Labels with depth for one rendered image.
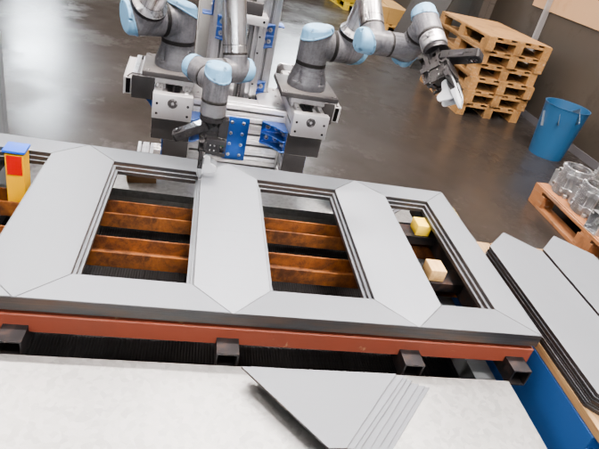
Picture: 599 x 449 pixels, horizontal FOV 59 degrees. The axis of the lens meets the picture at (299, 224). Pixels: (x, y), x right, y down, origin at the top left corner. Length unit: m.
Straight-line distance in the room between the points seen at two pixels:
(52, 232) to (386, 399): 0.87
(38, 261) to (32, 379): 0.27
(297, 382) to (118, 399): 0.36
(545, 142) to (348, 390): 4.77
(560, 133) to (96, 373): 5.05
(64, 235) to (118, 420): 0.49
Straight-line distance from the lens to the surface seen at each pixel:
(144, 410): 1.14
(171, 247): 1.61
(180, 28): 1.99
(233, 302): 1.23
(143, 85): 2.19
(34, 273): 1.29
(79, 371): 1.21
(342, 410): 1.16
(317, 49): 2.06
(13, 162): 1.72
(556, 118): 5.67
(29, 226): 1.44
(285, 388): 1.16
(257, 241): 1.44
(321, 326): 1.25
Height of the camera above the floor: 1.64
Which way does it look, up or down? 31 degrees down
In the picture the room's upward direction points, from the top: 14 degrees clockwise
